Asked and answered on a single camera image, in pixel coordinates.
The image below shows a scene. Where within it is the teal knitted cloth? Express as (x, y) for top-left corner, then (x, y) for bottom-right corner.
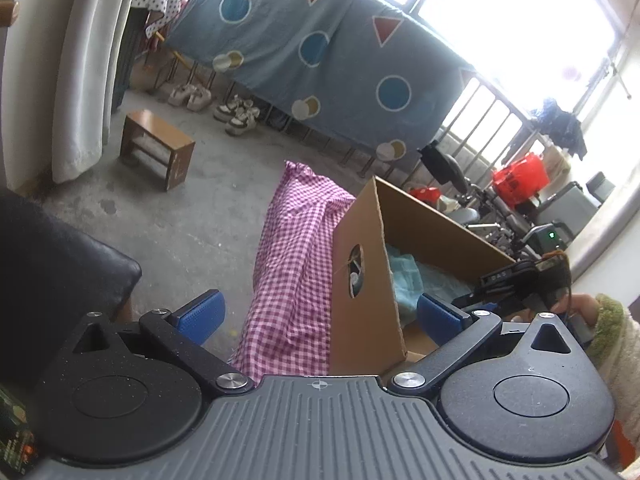
(385, 244), (472, 326)

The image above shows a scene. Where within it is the person right hand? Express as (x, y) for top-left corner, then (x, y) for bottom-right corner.
(551, 294), (600, 328)

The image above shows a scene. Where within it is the wheelchair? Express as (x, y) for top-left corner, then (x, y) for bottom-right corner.
(420, 142), (598, 260)

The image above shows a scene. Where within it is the brown cardboard box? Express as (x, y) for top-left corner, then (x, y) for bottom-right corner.
(329, 177), (513, 376)

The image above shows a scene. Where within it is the pink checkered tablecloth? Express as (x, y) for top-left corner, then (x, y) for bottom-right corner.
(230, 160), (355, 382)

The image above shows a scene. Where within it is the red plastic bag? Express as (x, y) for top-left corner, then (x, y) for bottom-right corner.
(491, 153), (549, 208)

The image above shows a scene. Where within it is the black chair seat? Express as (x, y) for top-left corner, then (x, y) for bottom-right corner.
(1, 188), (142, 401)

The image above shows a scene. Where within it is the small wooden stool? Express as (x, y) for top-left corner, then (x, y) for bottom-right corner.
(119, 110), (195, 191)

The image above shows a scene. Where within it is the white green sneakers pair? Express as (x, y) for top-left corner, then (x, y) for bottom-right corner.
(213, 96), (260, 136)

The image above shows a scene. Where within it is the grey curtain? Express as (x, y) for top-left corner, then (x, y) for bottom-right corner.
(1, 0), (131, 190)

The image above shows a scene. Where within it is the blue patterned hanging blanket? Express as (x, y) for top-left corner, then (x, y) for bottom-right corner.
(167, 0), (473, 164)

